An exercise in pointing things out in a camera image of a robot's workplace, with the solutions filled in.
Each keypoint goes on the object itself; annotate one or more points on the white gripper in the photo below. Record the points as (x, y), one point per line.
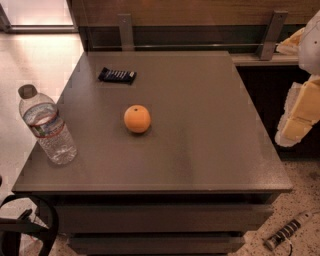
(311, 46)

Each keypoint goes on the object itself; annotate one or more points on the clear plastic water bottle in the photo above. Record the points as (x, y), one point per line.
(41, 114)

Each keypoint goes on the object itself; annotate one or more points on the grey cabinet with drawers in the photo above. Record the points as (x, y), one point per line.
(203, 174)

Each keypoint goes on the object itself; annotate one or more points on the orange fruit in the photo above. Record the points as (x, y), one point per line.
(137, 119)

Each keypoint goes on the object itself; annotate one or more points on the dark blue snack wrapper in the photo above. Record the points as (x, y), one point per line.
(117, 76)

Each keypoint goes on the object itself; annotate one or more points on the right metal wall bracket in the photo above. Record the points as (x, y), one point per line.
(272, 33)

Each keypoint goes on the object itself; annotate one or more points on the metal wall bracket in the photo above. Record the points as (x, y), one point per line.
(272, 33)
(126, 32)

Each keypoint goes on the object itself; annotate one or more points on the wall-mounted wooden shelf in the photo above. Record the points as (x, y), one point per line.
(247, 59)

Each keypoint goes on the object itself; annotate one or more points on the left metal wall bracket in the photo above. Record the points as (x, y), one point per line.
(126, 32)

